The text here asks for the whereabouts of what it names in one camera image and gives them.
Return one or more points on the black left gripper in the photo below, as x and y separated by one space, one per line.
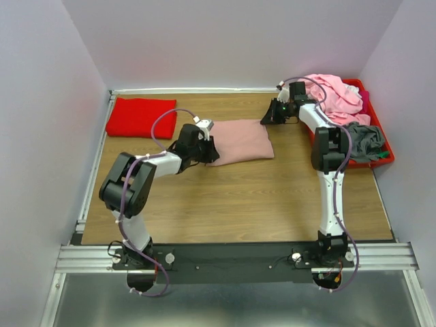
212 153

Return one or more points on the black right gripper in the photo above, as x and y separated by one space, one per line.
270 116

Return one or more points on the dusty pink graphic t-shirt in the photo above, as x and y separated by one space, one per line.
241 140

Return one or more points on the red t-shirt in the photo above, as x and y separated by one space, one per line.
134 118

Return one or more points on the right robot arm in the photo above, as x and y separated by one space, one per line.
331 150

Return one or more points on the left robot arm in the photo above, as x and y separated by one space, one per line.
127 186

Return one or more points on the light pink t-shirt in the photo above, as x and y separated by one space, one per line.
336 106

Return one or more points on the white printed t-shirt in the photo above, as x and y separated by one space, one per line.
353 93

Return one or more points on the magenta t-shirt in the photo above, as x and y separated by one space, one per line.
365 101

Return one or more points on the grey t-shirt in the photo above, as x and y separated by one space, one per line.
367 142

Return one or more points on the red plastic bin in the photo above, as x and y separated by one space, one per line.
371 114

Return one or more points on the green t-shirt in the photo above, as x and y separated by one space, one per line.
383 155

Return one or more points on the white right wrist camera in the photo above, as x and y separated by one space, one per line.
283 93

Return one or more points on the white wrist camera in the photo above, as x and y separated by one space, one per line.
283 93
205 126

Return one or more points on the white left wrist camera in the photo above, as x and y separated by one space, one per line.
205 126

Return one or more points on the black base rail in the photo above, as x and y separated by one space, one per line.
225 263

